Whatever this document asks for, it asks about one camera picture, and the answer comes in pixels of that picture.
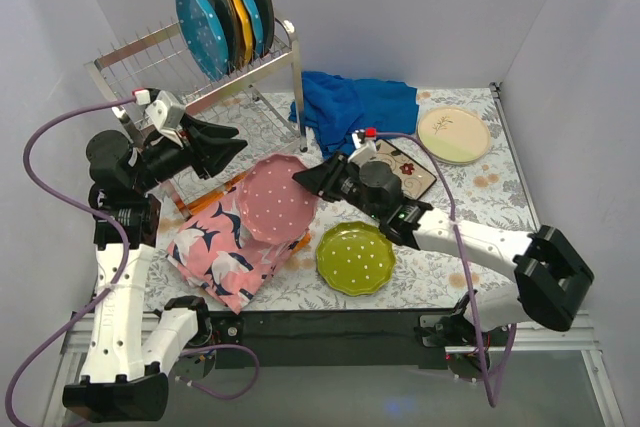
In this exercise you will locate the pink patterned cloth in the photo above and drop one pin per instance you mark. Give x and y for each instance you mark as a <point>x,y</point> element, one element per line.
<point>214,251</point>

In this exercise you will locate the steel dish rack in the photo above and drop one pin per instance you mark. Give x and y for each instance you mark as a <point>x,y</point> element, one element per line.
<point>263,100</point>

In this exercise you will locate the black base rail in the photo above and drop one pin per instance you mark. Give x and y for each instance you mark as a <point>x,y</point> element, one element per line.
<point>332,338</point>

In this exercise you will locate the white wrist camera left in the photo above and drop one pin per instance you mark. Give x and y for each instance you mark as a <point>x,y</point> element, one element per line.
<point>163,110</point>

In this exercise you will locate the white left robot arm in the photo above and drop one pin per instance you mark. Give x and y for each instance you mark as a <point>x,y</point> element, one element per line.
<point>125,376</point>

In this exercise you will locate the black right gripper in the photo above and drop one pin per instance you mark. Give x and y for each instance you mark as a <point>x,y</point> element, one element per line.
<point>336,179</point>

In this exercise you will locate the blue cloth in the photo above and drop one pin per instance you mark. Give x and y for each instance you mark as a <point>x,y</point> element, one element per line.
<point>335,107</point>

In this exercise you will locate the yellow plate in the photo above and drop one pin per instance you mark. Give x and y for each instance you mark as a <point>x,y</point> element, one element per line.
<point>245,39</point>

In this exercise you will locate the green polka dot plate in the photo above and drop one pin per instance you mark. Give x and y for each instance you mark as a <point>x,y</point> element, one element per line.
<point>354,258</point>

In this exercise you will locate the square floral plate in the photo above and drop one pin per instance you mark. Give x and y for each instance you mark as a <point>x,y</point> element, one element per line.
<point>416,179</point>

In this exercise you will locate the pink polka dot plate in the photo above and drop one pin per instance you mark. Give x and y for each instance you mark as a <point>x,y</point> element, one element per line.
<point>273,207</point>

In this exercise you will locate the dark teal round plate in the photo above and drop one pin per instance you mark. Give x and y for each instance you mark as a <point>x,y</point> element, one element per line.
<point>225,12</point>

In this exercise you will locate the blue polka dot plate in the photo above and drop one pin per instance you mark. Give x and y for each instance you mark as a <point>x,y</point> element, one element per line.
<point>204,37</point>

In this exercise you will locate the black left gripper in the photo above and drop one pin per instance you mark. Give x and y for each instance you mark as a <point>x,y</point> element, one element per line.
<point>192,145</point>

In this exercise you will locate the cream round plate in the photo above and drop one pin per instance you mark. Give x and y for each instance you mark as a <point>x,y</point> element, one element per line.
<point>454,135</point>

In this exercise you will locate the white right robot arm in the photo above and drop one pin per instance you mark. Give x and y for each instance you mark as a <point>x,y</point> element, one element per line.
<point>548,278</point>

